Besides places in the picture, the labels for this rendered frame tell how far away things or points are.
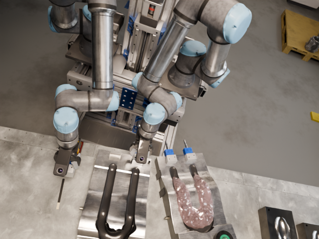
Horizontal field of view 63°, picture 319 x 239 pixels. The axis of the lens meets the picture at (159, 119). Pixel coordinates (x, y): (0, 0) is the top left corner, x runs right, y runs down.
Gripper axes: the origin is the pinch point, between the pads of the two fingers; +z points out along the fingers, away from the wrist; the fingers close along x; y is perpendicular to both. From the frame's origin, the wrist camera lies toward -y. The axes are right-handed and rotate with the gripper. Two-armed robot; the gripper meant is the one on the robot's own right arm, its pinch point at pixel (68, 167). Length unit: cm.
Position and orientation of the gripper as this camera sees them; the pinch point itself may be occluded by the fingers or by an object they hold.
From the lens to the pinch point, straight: 118.6
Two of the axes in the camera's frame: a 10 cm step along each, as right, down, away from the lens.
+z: -2.4, 5.6, 8.0
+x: -9.7, -2.1, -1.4
